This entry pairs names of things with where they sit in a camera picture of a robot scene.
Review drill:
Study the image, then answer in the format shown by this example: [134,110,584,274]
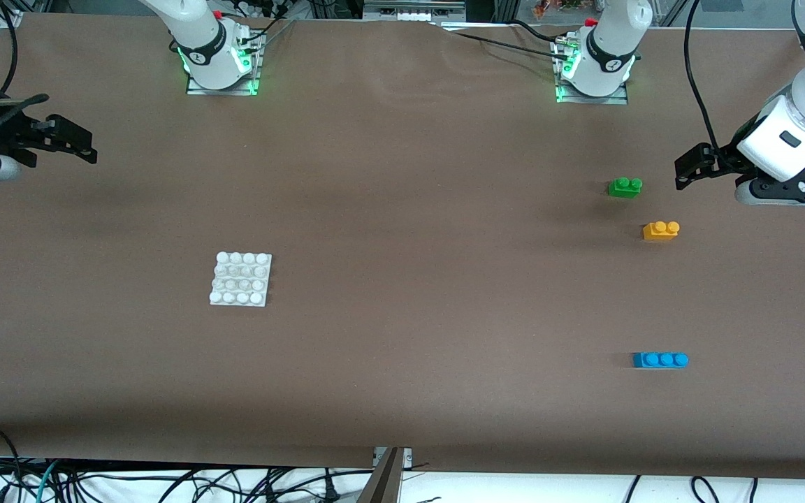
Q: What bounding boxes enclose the aluminium frame rack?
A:
[363,0,467,23]

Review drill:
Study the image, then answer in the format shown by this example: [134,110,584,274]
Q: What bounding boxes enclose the grey support beam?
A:
[357,447,403,503]

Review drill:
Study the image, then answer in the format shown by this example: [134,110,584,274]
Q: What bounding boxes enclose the white studded base plate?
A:
[208,251,273,308]

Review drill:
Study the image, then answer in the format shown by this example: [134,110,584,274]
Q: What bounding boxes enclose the green two-stud block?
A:
[607,177,644,199]

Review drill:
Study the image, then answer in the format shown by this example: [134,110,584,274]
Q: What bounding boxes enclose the teal floor cable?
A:
[34,460,62,503]

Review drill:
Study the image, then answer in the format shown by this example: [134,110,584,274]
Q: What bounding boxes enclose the brown table cover sheet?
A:
[0,13,805,481]

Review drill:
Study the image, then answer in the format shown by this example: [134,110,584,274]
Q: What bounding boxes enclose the small metal bracket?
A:
[373,447,414,470]

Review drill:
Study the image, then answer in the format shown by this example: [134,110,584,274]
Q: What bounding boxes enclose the long black base cable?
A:
[437,21,565,58]

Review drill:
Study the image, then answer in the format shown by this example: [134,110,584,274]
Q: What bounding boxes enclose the yellow two-stud block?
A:
[642,221,681,242]

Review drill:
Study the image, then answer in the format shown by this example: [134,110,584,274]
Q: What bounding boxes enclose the blue three-stud block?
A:
[632,352,690,370]

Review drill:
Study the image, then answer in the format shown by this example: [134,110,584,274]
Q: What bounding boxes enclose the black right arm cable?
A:
[0,0,50,151]

